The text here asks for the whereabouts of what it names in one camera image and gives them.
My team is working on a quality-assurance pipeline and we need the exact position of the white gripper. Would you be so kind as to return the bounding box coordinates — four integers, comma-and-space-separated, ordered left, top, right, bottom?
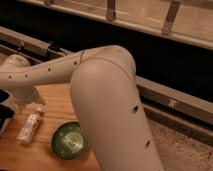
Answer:
11, 87, 37, 106

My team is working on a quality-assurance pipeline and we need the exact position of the small clear plastic bottle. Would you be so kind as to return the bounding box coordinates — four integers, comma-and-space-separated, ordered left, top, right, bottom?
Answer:
17, 107, 43, 144

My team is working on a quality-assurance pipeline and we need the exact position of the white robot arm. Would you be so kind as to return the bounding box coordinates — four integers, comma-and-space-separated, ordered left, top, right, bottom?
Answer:
0, 45, 165, 171

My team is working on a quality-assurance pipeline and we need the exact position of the green ceramic bowl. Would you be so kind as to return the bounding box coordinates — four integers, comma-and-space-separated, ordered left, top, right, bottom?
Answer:
51, 121, 89, 160

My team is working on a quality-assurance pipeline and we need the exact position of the black device at left edge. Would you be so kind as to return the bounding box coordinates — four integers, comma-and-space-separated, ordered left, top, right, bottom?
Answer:
0, 90, 15, 137

